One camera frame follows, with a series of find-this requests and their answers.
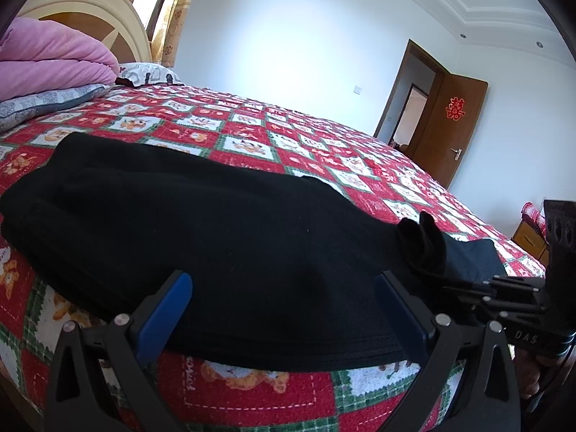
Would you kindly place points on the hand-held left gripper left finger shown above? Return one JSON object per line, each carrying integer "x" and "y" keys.
{"x": 164, "y": 315}

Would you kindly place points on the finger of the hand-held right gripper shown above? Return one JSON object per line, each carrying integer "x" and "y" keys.
{"x": 490, "y": 285}
{"x": 499, "y": 305}

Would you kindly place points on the folded pink quilt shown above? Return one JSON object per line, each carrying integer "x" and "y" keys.
{"x": 54, "y": 60}

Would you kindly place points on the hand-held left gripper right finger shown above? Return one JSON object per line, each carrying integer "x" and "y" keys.
{"x": 402, "y": 324}

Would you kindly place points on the brown door frame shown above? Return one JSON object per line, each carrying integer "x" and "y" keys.
{"x": 396, "y": 85}

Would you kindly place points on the red paper door decoration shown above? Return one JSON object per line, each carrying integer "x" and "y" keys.
{"x": 455, "y": 108}

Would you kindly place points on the red printed checked bedsheet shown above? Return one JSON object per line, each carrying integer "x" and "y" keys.
{"x": 315, "y": 144}

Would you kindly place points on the narrow yellow curtain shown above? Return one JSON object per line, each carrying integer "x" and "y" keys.
{"x": 177, "y": 13}

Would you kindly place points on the black pants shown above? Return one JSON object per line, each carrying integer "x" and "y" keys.
{"x": 225, "y": 234}

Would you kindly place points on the person's right hand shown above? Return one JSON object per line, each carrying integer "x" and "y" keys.
{"x": 527, "y": 375}

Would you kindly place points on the white patterned pillow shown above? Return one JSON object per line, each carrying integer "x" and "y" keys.
{"x": 148, "y": 74}

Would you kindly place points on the brown wooden door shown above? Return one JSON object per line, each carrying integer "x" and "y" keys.
{"x": 450, "y": 139}

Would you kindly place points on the wooden cabinet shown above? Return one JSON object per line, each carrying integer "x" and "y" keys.
{"x": 528, "y": 243}

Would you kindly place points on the red checked cloth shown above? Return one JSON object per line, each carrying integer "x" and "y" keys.
{"x": 534, "y": 218}

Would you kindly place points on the grey patterned pillow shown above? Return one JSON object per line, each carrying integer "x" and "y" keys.
{"x": 40, "y": 103}

